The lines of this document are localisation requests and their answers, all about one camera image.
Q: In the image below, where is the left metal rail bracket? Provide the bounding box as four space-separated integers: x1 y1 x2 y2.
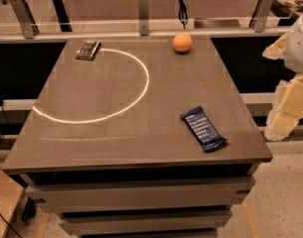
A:
8 0 40 39

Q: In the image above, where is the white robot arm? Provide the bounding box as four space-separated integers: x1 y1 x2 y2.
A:
262 16 303 141

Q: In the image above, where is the clear acrylic barrier rail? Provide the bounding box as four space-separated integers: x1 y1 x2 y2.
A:
0 17 291 43

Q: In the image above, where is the middle metal rail bracket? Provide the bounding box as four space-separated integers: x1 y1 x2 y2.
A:
138 0 150 36

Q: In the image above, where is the right metal rail bracket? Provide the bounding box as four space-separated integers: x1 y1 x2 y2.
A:
252 0 273 33

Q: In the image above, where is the blue rxbar blueberry wrapper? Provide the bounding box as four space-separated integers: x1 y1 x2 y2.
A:
180 106 227 153

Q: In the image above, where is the grey drawer cabinet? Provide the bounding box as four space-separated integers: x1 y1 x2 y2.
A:
27 168 255 238

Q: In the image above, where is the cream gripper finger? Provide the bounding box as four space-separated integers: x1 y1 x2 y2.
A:
262 34 287 60
264 74 303 141

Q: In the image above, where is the wooden board bottom left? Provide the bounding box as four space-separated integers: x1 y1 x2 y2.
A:
0 170 24 238

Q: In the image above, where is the black hanging cable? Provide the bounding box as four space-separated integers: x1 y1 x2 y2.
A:
175 0 189 30

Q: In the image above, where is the orange fruit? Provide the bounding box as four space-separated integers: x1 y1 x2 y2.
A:
172 33 192 53

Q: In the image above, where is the dark rxbar chocolate wrapper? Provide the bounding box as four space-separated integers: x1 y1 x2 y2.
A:
76 41 101 60

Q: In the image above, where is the metal rail bracket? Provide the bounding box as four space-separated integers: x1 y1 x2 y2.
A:
252 0 273 33
138 0 150 36
8 0 40 39

